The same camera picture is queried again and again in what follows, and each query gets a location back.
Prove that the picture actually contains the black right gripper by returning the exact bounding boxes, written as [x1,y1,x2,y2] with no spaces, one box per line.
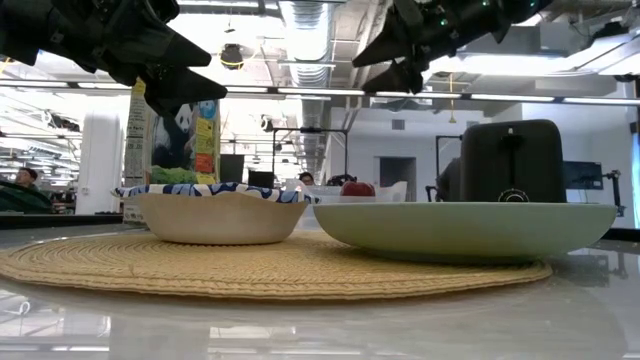
[351,0,554,97]

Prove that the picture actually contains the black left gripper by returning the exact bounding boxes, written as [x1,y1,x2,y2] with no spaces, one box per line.
[0,0,229,119]

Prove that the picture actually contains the panda cereal bag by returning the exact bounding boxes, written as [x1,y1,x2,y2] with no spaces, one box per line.
[123,77,222,225]

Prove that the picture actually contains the red apple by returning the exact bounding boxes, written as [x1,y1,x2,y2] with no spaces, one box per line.
[339,179,377,198]

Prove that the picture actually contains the monitor on black arm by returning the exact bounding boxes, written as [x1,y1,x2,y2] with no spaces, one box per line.
[563,159,628,218]

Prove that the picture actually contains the black monitor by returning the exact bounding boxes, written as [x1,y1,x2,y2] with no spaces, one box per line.
[219,153,246,186]

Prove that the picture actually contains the white pillar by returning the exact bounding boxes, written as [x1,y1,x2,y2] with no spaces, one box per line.
[74,110,126,217]

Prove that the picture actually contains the clear plastic container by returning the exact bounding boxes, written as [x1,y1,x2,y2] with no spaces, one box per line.
[294,179,409,233]

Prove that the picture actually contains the black toaster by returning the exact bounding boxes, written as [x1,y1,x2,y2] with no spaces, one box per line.
[459,118,568,204]

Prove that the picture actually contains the blue patterned paper bowl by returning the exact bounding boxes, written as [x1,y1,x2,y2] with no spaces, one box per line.
[110,181,322,247]

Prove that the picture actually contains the pale green plate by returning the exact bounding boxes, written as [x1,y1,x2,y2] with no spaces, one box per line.
[312,201,618,264]

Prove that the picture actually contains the round woven straw placemat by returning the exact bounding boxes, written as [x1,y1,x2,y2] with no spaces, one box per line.
[0,230,554,302]

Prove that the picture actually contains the black ceiling dome camera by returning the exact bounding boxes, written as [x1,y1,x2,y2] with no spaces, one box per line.
[219,42,246,72]

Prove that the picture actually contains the black metal stand frame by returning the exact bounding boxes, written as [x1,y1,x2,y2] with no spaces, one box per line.
[434,133,464,161]

